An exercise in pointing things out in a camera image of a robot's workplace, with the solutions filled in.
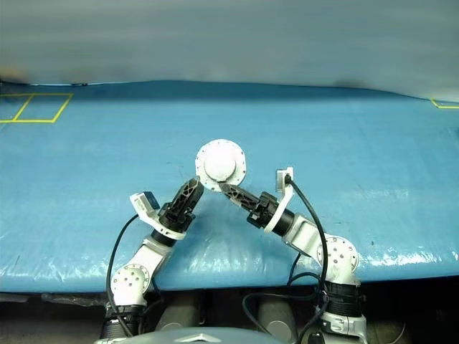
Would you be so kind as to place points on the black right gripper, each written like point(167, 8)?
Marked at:
point(263, 213)

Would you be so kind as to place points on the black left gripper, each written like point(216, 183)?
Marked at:
point(175, 220)

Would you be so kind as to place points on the silver motor housing copper windings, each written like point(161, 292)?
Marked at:
point(215, 187)

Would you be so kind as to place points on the white round plastic part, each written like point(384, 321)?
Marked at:
point(220, 163)

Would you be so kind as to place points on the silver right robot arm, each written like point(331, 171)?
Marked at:
point(308, 236)

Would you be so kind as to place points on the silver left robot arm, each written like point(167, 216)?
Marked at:
point(150, 254)

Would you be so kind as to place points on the blue plastic table cover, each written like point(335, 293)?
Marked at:
point(107, 179)

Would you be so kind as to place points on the grey rounded shape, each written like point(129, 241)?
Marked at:
point(179, 311)
point(278, 319)

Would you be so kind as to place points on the silver robot torso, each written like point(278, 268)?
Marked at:
point(201, 338)

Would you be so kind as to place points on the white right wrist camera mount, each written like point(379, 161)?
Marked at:
point(283, 200)

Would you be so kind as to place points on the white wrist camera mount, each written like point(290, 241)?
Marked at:
point(283, 200)
point(143, 208)

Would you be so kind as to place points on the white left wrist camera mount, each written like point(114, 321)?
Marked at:
point(143, 208)

